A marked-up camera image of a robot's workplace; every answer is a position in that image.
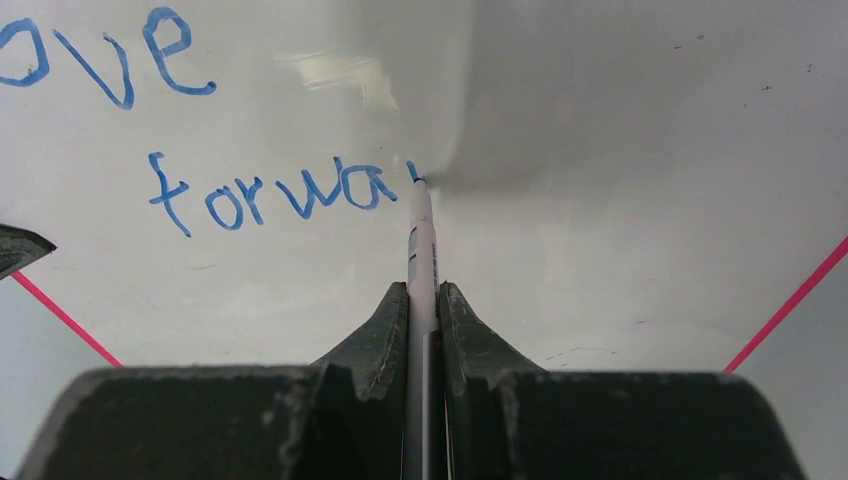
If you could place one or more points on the pink framed whiteboard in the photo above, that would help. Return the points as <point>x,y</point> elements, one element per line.
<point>616,184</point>

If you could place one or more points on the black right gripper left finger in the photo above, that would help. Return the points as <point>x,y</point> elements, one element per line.
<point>339,417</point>

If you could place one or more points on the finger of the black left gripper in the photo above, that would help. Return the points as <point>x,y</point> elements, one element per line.
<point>20,248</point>

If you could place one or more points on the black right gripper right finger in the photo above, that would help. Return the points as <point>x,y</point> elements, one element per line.
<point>511,419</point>

